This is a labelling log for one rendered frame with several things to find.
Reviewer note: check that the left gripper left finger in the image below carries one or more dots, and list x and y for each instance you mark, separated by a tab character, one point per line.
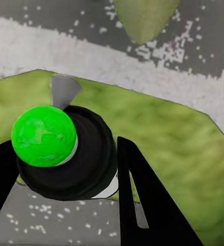
8	170

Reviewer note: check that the pot plant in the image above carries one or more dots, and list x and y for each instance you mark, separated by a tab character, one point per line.
143	20

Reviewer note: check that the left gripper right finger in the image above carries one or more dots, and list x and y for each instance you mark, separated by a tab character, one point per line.
167	224

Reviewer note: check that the insectifuge atomizer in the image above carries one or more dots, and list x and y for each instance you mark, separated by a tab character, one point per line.
65	152

